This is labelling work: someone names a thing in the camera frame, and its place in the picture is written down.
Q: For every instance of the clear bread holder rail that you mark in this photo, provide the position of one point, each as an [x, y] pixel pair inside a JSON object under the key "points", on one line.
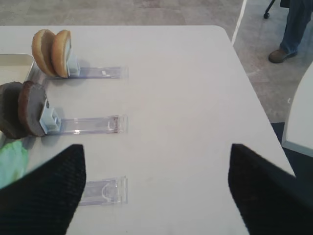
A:
{"points": [[74, 70]]}

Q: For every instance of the brown meat patty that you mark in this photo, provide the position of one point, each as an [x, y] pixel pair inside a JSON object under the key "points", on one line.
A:
{"points": [[30, 105], [9, 119]]}

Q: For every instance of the rear bread bun slice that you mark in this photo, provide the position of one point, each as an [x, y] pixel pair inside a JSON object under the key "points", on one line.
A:
{"points": [[41, 51]]}

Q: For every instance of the right brown meat patty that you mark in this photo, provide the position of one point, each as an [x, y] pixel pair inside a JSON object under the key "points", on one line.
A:
{"points": [[30, 105]]}

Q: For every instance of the white rectangular tray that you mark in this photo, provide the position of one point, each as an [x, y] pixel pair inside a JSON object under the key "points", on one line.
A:
{"points": [[16, 68]]}

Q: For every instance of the left brown meat patty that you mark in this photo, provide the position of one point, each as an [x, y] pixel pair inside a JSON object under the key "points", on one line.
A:
{"points": [[9, 119]]}

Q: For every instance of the person leg in jeans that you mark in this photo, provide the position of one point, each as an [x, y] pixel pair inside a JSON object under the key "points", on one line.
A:
{"points": [[299, 16]]}

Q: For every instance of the brown shoe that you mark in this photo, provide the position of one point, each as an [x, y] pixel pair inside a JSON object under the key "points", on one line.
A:
{"points": [[279, 56]]}

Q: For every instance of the front bread bun slice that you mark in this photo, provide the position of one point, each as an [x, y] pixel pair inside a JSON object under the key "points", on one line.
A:
{"points": [[59, 52]]}

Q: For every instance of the clear lettuce holder rail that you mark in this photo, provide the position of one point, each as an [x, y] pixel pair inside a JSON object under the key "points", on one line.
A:
{"points": [[105, 192]]}

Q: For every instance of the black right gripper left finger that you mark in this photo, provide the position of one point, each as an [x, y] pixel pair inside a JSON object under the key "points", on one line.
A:
{"points": [[43, 202]]}

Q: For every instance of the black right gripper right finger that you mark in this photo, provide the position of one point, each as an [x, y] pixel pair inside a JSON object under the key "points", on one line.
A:
{"points": [[270, 200]]}

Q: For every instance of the bread bun slice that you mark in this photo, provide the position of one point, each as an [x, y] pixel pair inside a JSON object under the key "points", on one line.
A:
{"points": [[59, 52], [41, 51]]}

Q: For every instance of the clear acrylic right rack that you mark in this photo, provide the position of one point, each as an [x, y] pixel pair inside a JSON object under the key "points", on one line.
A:
{"points": [[52, 124]]}

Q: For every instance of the black chair caster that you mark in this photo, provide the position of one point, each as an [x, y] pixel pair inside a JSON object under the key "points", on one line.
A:
{"points": [[266, 13]]}

